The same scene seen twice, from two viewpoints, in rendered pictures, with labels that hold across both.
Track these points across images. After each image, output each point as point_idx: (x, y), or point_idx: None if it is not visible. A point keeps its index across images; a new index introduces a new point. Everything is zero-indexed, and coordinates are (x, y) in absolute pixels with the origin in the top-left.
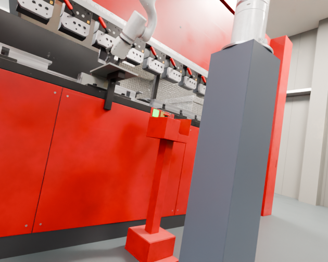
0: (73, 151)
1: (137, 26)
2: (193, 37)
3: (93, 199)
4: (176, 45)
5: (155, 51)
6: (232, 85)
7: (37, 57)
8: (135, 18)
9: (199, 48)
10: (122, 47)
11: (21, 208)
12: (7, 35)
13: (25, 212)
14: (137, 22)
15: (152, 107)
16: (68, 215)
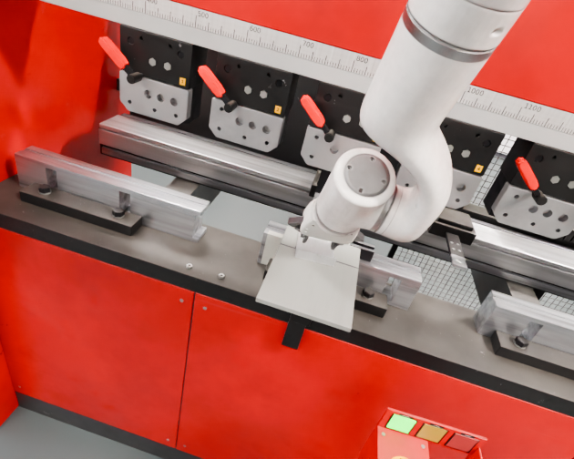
0: (223, 387)
1: (345, 217)
2: None
3: (261, 453)
4: None
5: (552, 163)
6: None
7: (173, 207)
8: (332, 197)
9: None
10: (324, 232)
11: (158, 422)
12: (214, 63)
13: (164, 428)
14: (340, 209)
15: (389, 410)
16: (221, 454)
